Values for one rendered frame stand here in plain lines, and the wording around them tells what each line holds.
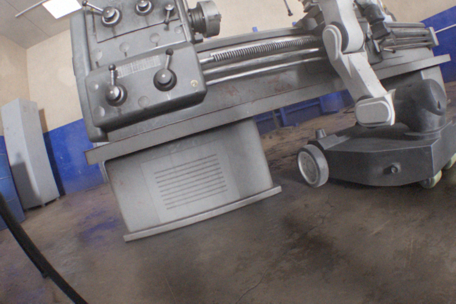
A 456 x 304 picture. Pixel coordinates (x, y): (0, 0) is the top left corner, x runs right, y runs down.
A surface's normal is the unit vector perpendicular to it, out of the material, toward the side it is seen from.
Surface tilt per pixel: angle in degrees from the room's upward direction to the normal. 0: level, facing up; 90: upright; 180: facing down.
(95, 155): 90
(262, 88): 90
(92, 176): 90
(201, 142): 90
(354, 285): 0
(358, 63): 72
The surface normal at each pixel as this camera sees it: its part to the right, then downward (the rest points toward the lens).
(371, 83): 0.13, -0.33
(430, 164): -0.80, 0.26
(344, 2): 0.28, 0.16
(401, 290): -0.29, -0.96
